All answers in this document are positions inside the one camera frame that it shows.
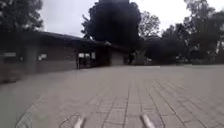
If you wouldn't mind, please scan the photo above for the grey paved square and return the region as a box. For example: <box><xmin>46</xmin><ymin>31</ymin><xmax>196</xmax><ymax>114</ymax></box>
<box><xmin>0</xmin><ymin>64</ymin><xmax>224</xmax><ymax>128</ymax></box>

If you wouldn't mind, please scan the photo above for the large dark tree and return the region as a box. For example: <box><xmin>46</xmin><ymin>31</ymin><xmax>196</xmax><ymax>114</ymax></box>
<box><xmin>80</xmin><ymin>0</ymin><xmax>143</xmax><ymax>52</ymax></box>

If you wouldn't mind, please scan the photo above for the long low building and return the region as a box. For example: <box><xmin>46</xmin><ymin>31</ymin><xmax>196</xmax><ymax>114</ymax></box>
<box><xmin>0</xmin><ymin>30</ymin><xmax>132</xmax><ymax>84</ymax></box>

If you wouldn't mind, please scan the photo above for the robot's own part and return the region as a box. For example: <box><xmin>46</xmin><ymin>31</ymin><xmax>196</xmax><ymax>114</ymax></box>
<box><xmin>73</xmin><ymin>115</ymin><xmax>86</xmax><ymax>128</ymax></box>
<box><xmin>139</xmin><ymin>113</ymin><xmax>156</xmax><ymax>128</ymax></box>

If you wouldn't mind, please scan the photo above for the row of trees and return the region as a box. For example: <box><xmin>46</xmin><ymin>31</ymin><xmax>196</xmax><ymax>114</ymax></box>
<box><xmin>138</xmin><ymin>0</ymin><xmax>224</xmax><ymax>65</ymax></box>

